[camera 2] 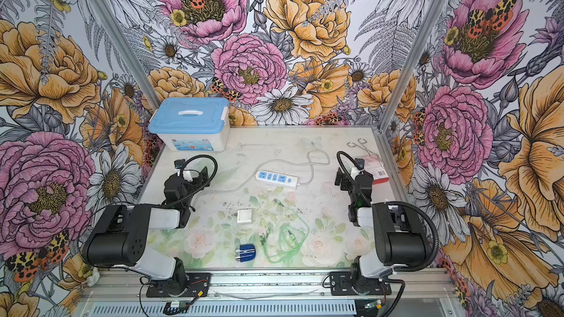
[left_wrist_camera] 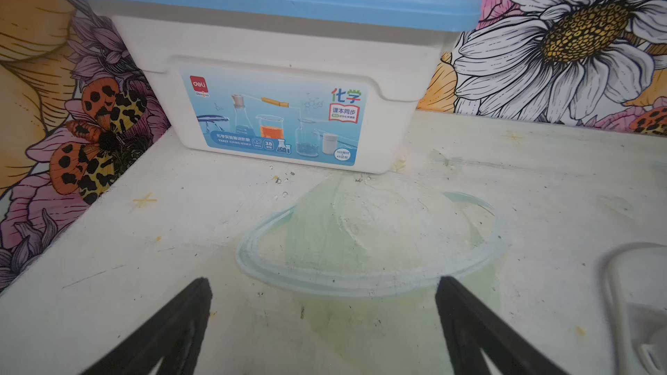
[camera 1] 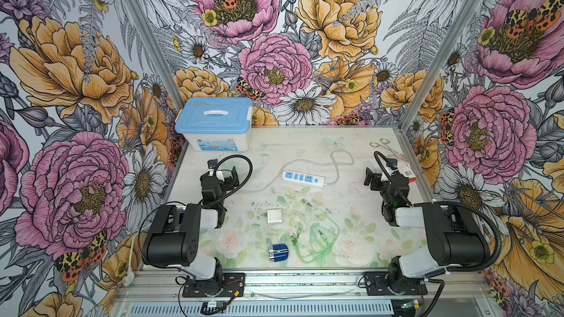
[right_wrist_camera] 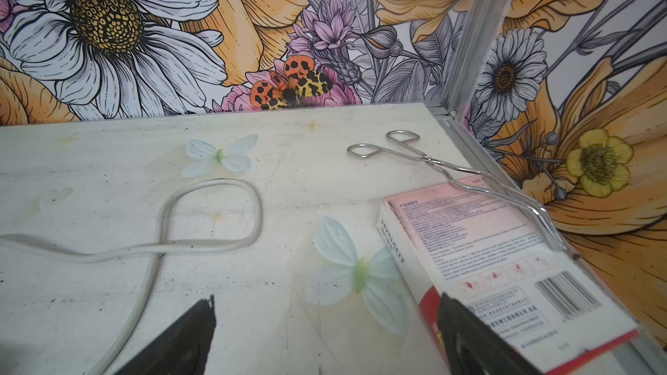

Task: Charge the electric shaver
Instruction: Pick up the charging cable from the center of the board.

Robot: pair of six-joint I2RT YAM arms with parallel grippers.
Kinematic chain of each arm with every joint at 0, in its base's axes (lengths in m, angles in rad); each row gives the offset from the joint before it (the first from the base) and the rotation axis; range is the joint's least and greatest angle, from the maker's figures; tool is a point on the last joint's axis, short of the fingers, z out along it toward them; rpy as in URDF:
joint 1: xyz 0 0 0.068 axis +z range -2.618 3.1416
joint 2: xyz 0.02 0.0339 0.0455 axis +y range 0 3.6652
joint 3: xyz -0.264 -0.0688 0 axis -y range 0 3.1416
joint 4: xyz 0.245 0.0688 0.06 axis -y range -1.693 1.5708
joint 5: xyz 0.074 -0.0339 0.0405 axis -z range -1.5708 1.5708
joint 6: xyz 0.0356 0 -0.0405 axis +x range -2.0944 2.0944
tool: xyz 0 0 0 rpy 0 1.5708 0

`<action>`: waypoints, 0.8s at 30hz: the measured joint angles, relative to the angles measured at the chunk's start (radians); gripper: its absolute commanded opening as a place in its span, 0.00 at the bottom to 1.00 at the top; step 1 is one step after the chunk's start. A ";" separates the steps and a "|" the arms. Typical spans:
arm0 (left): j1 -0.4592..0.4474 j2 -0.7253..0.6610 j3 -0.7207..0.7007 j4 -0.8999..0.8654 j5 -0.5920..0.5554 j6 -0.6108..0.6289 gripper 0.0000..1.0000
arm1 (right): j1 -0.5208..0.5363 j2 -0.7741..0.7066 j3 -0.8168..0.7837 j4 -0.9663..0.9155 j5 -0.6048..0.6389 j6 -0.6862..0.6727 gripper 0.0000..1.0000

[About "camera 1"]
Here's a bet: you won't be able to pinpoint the white usb charger adapter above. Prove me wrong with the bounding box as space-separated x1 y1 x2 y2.
267 208 283 225

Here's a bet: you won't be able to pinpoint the green charging cable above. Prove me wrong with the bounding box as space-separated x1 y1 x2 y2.
291 222 341 264

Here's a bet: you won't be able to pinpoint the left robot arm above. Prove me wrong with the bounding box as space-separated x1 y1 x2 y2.
140 168 239 297

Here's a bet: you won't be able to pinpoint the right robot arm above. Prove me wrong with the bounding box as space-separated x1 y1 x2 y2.
364 168 502 294

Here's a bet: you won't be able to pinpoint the red white medicine box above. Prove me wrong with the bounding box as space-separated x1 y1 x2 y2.
394 154 417 183

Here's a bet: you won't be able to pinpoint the metal surgical scissors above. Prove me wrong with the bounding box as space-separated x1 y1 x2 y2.
370 138 398 156

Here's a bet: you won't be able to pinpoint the blue lid storage box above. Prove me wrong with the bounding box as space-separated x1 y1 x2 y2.
175 97 254 152

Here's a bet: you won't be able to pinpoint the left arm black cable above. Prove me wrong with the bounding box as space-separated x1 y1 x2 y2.
200 154 254 208

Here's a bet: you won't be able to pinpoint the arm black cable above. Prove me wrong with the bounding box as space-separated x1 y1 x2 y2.
200 154 254 208
373 150 504 273

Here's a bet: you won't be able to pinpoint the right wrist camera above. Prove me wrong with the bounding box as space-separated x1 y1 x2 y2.
386 158 398 173

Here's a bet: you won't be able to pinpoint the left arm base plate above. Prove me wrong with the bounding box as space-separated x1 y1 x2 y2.
182 272 246 298

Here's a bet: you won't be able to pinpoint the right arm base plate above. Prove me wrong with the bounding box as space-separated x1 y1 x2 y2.
359 271 427 296

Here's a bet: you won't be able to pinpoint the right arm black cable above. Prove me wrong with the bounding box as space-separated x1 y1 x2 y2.
373 150 504 273

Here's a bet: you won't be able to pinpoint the aluminium front rail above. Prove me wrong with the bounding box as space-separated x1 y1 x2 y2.
112 269 503 316

